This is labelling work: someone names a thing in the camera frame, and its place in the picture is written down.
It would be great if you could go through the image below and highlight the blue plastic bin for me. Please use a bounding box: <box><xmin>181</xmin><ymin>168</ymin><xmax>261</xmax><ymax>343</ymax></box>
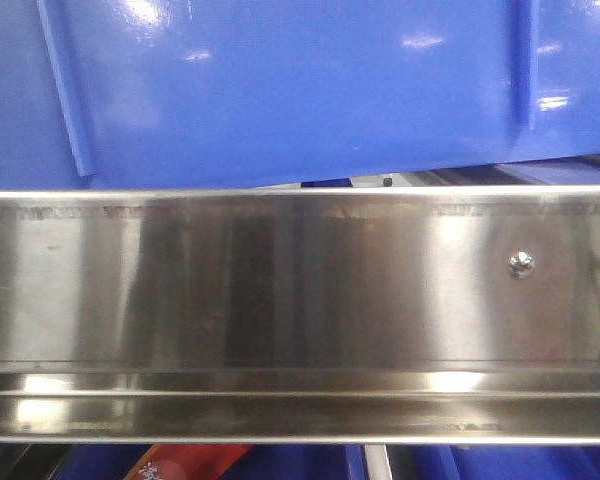
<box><xmin>0</xmin><ymin>1</ymin><xmax>600</xmax><ymax>190</ymax></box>

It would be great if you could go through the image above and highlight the red printed package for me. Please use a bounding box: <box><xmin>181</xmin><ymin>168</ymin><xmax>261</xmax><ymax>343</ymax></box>
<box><xmin>125</xmin><ymin>443</ymin><xmax>253</xmax><ymax>479</ymax></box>

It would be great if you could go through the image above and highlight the stainless steel rail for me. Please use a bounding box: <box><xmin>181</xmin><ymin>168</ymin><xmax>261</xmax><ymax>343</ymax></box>
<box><xmin>0</xmin><ymin>186</ymin><xmax>600</xmax><ymax>444</ymax></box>

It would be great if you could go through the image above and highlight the silver rail screw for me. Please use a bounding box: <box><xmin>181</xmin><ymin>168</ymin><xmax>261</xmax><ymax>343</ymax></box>
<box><xmin>507</xmin><ymin>251</ymin><xmax>536</xmax><ymax>280</ymax></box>

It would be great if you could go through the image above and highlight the blue bin below rail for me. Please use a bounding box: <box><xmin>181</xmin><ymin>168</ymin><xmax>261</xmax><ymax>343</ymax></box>
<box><xmin>55</xmin><ymin>444</ymin><xmax>600</xmax><ymax>479</ymax></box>

